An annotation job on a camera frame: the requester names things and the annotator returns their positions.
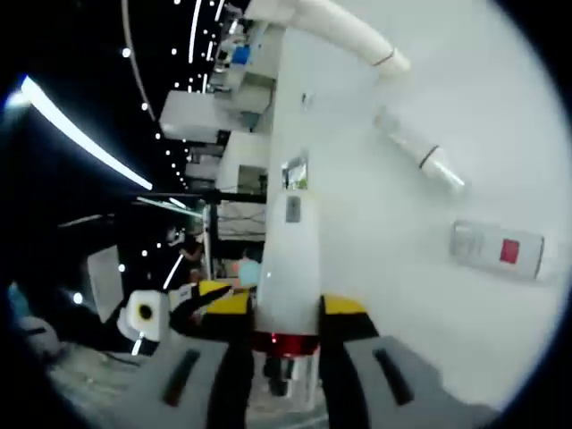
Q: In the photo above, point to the white office desk row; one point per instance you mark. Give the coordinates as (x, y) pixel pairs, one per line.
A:
(246, 96)

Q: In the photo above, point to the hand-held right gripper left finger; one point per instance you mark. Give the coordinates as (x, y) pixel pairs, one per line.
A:
(201, 384)

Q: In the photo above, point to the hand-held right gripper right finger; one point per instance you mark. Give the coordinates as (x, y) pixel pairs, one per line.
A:
(357, 380)

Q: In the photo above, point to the clear-capped white tubes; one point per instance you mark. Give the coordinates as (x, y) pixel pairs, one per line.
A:
(411, 143)

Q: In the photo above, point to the long ceiling strip light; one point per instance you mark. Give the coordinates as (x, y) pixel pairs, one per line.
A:
(89, 134)

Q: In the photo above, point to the black metal frame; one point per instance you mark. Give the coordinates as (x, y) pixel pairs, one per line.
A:
(241, 196)

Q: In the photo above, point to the blue plush toy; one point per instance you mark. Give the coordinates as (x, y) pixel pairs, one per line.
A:
(248, 270)

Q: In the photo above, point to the blue storage box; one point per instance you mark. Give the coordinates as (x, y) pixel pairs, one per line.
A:
(241, 54)

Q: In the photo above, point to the tall white skincare tube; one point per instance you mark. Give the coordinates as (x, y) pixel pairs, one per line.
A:
(339, 27)

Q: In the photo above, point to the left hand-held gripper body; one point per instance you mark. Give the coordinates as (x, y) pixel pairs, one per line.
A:
(145, 313)

